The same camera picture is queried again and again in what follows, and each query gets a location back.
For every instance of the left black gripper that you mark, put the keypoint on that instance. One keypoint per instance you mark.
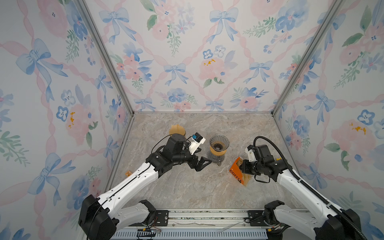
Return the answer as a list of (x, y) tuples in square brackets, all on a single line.
[(199, 166)]

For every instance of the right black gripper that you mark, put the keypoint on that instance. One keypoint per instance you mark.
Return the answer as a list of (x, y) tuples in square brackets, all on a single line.
[(245, 168)]

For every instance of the orange coffee filter pack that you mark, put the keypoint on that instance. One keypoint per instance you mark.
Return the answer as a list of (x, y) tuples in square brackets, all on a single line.
[(238, 174)]

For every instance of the grey glass dripper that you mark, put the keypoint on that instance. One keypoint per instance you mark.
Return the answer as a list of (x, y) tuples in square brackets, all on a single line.
[(219, 143)]

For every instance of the brown paper coffee filter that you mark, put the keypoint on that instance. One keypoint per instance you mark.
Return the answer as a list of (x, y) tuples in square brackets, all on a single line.
[(177, 129)]

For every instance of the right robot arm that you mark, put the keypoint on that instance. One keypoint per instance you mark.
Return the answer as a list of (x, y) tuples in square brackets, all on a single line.
[(327, 221)]

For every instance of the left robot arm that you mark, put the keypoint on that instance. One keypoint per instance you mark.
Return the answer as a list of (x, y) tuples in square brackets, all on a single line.
[(102, 216)]

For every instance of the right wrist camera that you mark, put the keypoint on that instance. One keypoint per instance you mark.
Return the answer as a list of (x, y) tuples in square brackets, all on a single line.
[(250, 153)]

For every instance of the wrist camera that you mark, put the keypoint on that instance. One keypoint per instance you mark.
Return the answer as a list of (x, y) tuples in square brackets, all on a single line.
[(195, 143), (250, 153)]

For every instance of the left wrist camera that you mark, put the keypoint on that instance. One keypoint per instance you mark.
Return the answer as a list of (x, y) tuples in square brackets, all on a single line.
[(195, 143)]

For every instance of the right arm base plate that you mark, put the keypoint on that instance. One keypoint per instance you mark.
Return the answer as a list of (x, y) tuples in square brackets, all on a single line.
[(256, 218)]

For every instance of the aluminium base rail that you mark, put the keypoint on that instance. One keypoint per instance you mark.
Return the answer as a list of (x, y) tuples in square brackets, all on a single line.
[(201, 224)]

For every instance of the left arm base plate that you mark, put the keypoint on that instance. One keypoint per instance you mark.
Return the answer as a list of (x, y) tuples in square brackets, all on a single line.
[(157, 218)]

